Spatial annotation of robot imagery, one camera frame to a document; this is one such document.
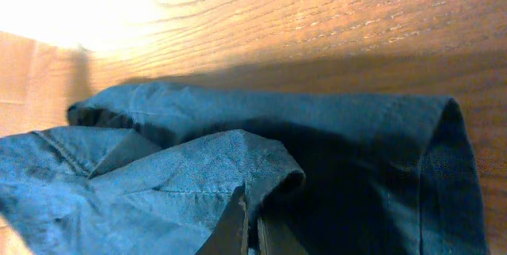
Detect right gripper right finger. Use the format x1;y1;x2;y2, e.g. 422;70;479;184
257;216;308;255

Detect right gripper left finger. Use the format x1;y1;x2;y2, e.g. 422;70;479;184
196;185;249;255

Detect navy blue shorts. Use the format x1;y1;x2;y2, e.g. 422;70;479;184
1;82;489;254

